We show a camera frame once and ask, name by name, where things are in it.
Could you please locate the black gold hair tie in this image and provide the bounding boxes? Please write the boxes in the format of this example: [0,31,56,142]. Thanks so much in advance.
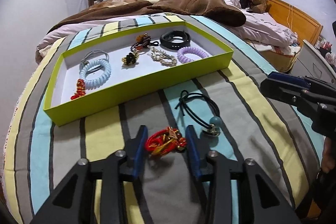
[121,52,140,67]

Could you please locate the black fitness band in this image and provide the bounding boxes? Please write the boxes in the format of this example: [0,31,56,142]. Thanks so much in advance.
[159,31,190,51]

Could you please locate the brown teddy bear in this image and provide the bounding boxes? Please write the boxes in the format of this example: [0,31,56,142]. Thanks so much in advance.
[249,0,268,14]

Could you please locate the wooden headboard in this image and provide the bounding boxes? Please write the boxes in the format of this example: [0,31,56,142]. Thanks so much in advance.
[268,0,323,46]

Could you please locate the person right hand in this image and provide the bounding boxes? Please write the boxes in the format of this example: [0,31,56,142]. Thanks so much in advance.
[321,137,335,173]

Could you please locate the black cord teal bead tie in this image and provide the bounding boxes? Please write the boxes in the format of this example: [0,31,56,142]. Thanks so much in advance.
[175,90,223,137]

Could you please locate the purple spiral hair tie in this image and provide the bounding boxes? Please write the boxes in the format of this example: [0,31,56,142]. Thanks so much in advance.
[176,46,210,64]

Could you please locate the grey blue elastic hair tie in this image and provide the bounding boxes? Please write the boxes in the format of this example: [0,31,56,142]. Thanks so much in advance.
[80,49,110,75]

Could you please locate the green cardboard tray box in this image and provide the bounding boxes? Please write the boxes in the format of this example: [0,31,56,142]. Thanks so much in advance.
[43,20,234,126]

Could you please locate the light blue spiral hair tie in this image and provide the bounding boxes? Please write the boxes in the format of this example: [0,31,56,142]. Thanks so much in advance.
[79,58,112,90]

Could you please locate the grey nightstand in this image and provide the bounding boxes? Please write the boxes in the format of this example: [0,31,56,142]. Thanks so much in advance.
[289,40,335,85]

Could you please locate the brown fleece blanket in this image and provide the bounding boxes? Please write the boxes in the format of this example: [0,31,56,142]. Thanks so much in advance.
[51,0,247,31]

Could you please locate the red gold knot ornament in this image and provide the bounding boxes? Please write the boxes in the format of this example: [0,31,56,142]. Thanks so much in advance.
[71,79,86,100]

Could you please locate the pink beaded hair clip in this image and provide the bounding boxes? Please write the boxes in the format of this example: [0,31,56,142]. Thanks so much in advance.
[148,47,177,67]

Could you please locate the striped bed sheet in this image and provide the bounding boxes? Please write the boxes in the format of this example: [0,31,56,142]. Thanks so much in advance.
[2,14,324,223]

